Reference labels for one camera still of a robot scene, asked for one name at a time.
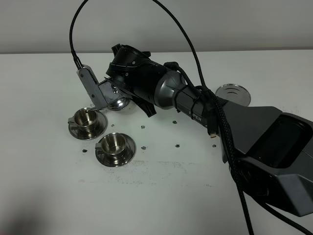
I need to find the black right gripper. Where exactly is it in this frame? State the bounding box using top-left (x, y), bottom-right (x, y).
top-left (106, 44), bottom-right (169, 117)

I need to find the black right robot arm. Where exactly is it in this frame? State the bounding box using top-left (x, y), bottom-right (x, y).
top-left (107, 44), bottom-right (313, 216)

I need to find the far stainless steel saucer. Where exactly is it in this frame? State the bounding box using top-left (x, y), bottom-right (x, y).
top-left (68, 108), bottom-right (107, 140)

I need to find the stainless steel saucer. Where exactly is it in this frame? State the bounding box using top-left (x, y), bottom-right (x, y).
top-left (95, 133), bottom-right (136, 167)
top-left (68, 108), bottom-right (107, 140)

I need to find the far stainless steel teacup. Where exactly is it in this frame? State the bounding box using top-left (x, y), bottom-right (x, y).
top-left (67, 108), bottom-right (98, 132)

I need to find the stainless steel teacup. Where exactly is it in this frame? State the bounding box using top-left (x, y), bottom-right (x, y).
top-left (95, 133), bottom-right (126, 156)
top-left (67, 108), bottom-right (98, 132)

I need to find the near stainless steel teacup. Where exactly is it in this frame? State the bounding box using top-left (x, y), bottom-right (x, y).
top-left (95, 133), bottom-right (126, 156)

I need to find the near stainless steel saucer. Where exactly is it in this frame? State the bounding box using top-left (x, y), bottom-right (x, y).
top-left (95, 133), bottom-right (136, 167)

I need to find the stainless steel teapot coaster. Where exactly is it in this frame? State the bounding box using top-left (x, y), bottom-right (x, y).
top-left (215, 84), bottom-right (251, 107)

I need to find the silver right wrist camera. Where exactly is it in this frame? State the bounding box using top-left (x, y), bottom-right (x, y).
top-left (77, 65), bottom-right (108, 110)

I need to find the black braided camera cable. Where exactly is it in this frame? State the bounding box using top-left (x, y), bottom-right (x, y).
top-left (69, 0), bottom-right (313, 235)

